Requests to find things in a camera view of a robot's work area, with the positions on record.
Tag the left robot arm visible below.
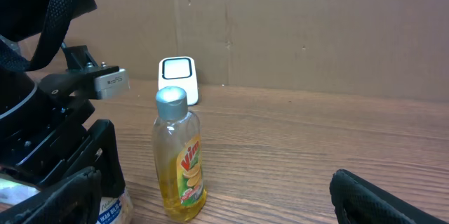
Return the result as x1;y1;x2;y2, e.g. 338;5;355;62
1;0;129;197

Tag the yellow dish soap bottle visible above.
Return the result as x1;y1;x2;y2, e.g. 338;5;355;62
152;86;207;222

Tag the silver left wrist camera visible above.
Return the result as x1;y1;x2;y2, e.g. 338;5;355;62
94;68;130;100

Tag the white barcode scanner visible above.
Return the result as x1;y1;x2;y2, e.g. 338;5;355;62
158;56;199;106

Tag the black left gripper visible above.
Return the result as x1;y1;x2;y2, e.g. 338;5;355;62
1;46;126;197

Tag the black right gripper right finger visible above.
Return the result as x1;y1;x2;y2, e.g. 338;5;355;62
330;169;447;224

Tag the clear dried fish packet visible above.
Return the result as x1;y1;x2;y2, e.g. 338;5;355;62
1;178;134;224

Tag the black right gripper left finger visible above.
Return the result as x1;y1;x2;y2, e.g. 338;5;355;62
1;166;102;224

